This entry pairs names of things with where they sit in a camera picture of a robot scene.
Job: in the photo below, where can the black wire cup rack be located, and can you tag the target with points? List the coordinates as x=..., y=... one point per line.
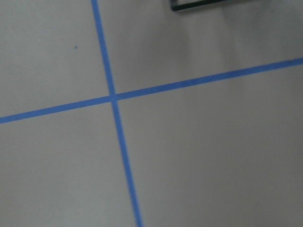
x=190, y=6

